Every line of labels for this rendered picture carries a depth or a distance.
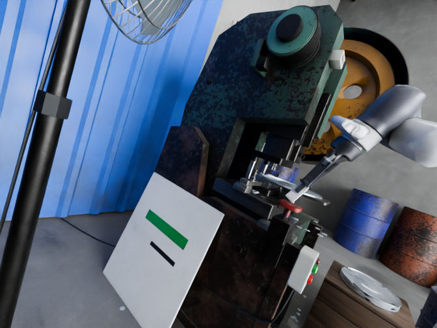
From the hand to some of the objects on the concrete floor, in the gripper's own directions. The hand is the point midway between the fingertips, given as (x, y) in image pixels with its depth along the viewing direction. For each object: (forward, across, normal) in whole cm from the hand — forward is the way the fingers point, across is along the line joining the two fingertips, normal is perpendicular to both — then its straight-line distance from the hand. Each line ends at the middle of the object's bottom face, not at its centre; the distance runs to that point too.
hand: (296, 191), depth 63 cm
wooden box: (+58, +83, -68) cm, 122 cm away
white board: (+94, -1, +12) cm, 94 cm away
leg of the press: (+89, +6, 0) cm, 89 cm away
